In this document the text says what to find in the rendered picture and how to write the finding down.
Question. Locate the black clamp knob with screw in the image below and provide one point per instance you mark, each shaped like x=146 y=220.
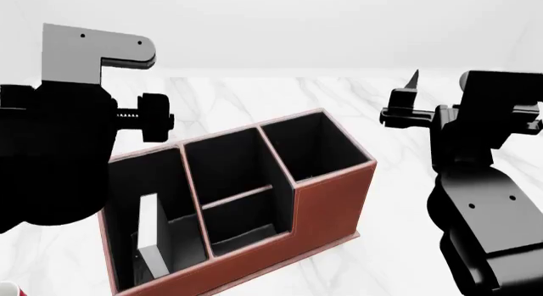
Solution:
x=153 y=117

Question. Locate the brown leather desk caddy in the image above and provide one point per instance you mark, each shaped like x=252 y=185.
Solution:
x=326 y=210

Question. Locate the grey L-shaped bracket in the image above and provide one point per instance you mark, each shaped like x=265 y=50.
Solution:
x=70 y=55

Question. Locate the white thin flat panel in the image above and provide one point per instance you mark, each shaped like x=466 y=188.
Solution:
x=148 y=219

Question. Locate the red and white book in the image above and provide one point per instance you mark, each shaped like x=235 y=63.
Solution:
x=9 y=289

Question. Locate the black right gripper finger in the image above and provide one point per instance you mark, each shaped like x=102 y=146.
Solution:
x=405 y=97

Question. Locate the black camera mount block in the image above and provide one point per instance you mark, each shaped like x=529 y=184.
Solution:
x=496 y=98

